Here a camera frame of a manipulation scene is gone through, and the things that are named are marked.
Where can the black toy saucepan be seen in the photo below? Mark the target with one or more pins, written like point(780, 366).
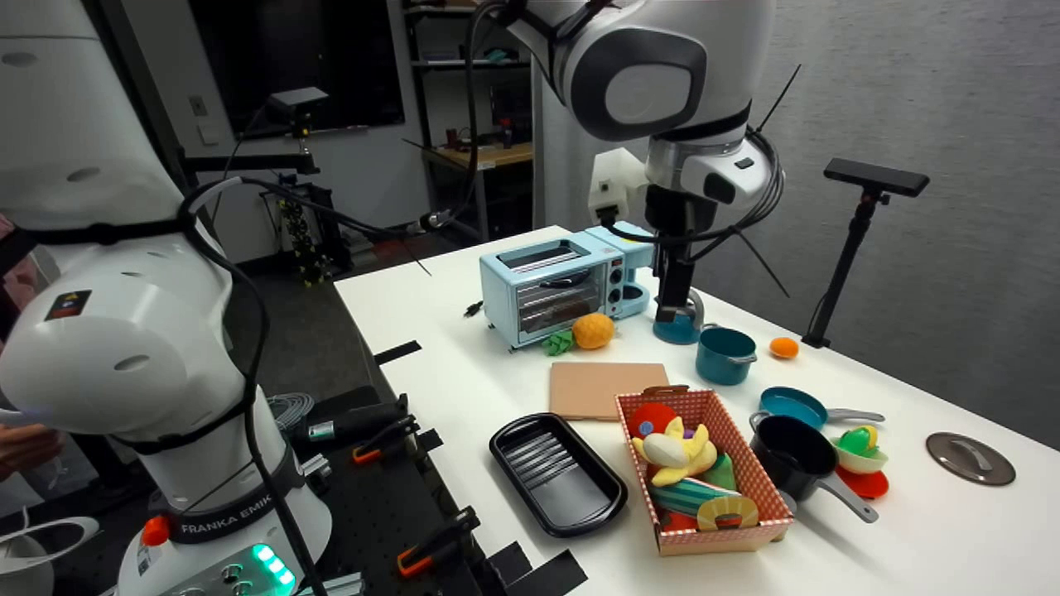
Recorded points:
point(804, 460)

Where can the robot base controller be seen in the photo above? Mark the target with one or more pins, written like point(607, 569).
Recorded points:
point(254, 561)

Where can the teal toy kettle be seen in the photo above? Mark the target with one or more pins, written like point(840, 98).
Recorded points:
point(676, 322)

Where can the green plush toy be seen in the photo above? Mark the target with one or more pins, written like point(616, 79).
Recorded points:
point(723, 471)

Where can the green toy vegetable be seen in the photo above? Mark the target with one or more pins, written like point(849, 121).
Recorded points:
point(558, 343)

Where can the teal toy pot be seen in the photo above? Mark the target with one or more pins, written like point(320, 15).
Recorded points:
point(723, 355)

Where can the red checkered cardboard box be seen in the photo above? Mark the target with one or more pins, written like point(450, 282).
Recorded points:
point(676, 531)

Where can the toy burger on red plate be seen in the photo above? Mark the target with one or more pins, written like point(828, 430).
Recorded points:
point(862, 460)

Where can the black camera stand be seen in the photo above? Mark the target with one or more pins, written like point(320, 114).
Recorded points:
point(878, 186)

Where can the red apple plush toy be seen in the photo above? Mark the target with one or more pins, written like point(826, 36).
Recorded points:
point(651, 419)

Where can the black rectangular tray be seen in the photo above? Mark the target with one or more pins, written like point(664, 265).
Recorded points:
point(558, 473)

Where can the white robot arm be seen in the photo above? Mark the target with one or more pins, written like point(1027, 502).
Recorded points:
point(127, 335)

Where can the teal toy frying pan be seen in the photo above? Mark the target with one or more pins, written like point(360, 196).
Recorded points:
point(798, 405)

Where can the striped teal plush toy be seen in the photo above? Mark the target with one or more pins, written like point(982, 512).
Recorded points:
point(688, 493)

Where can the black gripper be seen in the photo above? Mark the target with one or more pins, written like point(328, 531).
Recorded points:
point(676, 222)

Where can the wooden cutting board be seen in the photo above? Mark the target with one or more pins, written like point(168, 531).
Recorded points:
point(593, 389)

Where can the small orange toy fruit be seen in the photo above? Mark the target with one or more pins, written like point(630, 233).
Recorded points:
point(782, 350)

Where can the grey round table grommet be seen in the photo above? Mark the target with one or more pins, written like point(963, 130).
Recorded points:
point(968, 459)

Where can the pineapple slice plush toy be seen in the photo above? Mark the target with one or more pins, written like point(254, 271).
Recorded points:
point(726, 514)

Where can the orange black clamp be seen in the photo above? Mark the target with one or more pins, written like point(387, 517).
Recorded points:
point(394, 437)
point(422, 557)

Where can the yellow banana plush toy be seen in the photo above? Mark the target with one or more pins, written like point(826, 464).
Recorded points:
point(676, 450)

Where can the light blue toy toaster oven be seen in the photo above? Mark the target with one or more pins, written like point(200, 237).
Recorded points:
point(536, 289)

